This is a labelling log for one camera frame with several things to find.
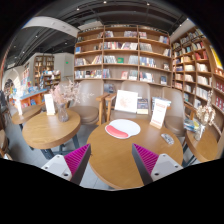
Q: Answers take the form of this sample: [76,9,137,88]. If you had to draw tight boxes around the white standing sign with red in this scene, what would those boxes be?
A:
[150,99,167,129]

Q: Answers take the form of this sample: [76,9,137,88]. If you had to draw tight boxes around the round wooden right table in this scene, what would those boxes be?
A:
[185,129,218,162]

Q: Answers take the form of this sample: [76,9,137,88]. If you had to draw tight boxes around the white poster board on chair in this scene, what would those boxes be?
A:
[115,90,138,113]

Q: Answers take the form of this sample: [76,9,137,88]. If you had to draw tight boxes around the round wooden centre table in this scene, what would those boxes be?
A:
[86,118,184,191]

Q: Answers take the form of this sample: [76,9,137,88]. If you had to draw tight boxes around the vase with dried white flowers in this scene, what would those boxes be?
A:
[195,90,216,141]

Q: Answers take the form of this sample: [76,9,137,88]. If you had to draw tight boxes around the round wooden left table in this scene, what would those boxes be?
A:
[22,109,81,159]

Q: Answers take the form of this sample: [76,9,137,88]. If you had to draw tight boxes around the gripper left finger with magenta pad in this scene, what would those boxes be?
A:
[42,144,91,185]

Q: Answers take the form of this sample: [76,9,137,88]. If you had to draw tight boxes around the dark book on chair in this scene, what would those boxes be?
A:
[137,98,149,114]

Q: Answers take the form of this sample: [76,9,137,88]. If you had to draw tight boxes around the round wooden far-left table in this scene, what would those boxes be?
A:
[12,105,42,129]

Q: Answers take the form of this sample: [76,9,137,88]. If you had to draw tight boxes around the brown armchair centre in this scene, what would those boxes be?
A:
[106,81,151,121]

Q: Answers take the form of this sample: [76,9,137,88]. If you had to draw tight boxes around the glass vase dried pink flowers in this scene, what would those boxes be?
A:
[50,80,93,122]

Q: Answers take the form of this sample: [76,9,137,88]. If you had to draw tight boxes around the distant wooden bookshelf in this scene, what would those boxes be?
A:
[33,55,61,89]

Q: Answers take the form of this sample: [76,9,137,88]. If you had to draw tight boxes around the brown armchair left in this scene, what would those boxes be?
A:
[70,79,108,125]

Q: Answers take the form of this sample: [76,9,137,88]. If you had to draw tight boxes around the brown armchair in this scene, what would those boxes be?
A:
[162,87,185,137]
[106,81,151,121]
[70,79,108,125]

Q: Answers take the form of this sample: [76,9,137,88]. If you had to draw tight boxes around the orange display counter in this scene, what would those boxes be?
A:
[20,89,47,108]

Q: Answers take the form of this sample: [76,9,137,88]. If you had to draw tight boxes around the white mouse pad red rest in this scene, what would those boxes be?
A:
[105,119,141,139]

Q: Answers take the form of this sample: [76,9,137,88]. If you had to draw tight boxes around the large wooden back bookshelf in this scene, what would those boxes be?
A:
[74,24,172,86]

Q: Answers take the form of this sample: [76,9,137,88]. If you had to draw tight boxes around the brown armchair right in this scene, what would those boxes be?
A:
[162,87,185,137]

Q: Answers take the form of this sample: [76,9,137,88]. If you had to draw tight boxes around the white sign card left table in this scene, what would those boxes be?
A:
[44,94,55,115]

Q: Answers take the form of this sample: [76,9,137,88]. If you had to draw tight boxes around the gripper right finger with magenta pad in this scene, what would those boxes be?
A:
[132,144,182,185]

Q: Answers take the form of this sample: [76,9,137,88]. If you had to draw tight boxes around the wooden right side bookshelf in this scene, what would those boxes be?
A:
[172,26,224,140]

